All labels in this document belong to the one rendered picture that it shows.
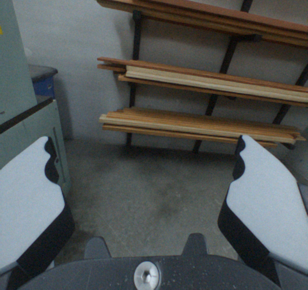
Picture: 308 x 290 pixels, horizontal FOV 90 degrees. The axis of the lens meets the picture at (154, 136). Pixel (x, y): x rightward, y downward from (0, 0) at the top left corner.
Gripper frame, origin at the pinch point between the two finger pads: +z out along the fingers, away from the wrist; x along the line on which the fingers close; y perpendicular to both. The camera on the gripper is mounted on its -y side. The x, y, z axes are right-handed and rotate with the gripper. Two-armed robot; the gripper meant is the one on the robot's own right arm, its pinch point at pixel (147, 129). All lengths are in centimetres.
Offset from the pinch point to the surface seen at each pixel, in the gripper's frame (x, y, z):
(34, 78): -91, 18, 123
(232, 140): 92, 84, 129
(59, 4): -81, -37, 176
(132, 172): -18, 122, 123
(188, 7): 28, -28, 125
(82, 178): -69, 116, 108
